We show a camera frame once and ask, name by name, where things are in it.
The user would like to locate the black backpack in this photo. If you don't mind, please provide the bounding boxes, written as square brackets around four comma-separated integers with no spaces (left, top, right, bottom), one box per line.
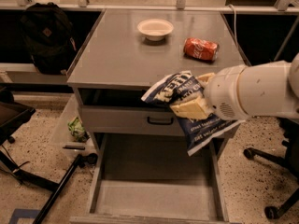
[20,3,81,75]

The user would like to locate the clear plastic bin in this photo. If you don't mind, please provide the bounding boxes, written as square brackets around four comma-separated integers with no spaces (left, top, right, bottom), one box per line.
[50,95,95,158]

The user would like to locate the black office chair right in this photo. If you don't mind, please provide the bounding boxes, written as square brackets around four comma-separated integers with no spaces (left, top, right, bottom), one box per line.
[243,118,299,219]

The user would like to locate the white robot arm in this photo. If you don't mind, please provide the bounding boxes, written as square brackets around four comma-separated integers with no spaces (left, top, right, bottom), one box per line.
[171,59,299,120]

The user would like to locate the white bowl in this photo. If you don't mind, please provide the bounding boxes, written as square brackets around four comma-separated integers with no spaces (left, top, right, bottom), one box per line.
[137,19,174,41]

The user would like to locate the black chair base left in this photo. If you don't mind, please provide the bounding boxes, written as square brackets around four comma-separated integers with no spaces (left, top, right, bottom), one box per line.
[0,87,99,224]

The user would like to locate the red soda can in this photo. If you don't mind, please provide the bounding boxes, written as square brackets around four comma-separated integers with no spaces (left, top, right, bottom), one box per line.
[183,37,220,62]

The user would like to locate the open grey middle drawer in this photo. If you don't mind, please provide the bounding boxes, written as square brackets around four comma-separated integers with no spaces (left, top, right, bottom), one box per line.
[70,134,230,224]

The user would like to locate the black drawer handle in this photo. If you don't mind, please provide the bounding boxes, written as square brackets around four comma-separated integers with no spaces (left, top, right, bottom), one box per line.
[147,117,174,126]

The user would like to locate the grey drawer cabinet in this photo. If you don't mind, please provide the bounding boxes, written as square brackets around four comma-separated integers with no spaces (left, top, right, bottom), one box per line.
[68,9,243,149]

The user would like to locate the closed grey top drawer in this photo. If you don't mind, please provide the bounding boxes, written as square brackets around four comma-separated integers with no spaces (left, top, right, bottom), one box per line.
[78,105,184,137]

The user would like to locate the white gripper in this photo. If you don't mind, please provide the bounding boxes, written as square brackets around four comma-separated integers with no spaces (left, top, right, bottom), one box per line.
[170,65,249,120]

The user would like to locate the blue chip bag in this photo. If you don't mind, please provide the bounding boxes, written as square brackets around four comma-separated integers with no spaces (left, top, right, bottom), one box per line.
[141,71,242,156]

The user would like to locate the green chip bag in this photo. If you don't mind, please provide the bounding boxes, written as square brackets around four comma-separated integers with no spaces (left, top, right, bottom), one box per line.
[67,117,89,143]

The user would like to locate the white cable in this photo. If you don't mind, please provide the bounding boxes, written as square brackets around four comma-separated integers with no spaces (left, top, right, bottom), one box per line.
[228,3,239,47]

